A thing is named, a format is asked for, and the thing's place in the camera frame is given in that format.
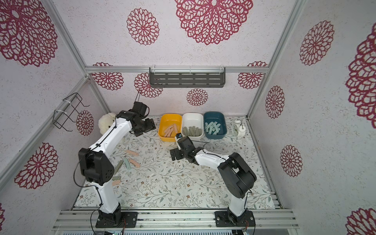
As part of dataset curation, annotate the white storage box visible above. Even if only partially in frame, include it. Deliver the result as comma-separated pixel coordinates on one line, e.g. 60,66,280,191
181,113,204,141

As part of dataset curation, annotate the yellow storage box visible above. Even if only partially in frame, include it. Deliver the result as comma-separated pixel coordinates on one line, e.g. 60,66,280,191
158,114,182,142

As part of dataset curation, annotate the dark teal storage box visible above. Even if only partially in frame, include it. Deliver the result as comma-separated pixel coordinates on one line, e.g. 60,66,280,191
204,111,227,140

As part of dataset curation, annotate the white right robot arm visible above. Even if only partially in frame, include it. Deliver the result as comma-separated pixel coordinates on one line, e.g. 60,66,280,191
170,133,257,219

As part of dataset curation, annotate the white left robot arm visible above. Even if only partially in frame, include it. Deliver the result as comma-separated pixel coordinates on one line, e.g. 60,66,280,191
78,101,156,214

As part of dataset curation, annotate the white plush dog toy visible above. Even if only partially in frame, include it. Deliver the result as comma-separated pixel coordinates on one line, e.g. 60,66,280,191
98,113,116,135

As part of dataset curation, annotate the white alarm clock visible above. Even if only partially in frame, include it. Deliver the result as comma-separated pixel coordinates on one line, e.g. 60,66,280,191
231,119,246,139

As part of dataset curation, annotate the grey wall shelf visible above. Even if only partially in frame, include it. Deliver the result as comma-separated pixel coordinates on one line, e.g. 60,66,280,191
149,67,226,88

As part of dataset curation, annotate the black wire wall rack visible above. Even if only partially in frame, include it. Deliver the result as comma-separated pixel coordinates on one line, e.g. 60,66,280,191
52,92,89,132

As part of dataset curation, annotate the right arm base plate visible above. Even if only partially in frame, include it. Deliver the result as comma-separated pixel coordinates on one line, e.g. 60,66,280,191
214,210,256,227

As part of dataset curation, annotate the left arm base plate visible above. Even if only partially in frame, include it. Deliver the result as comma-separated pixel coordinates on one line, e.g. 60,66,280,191
95,211,138,228

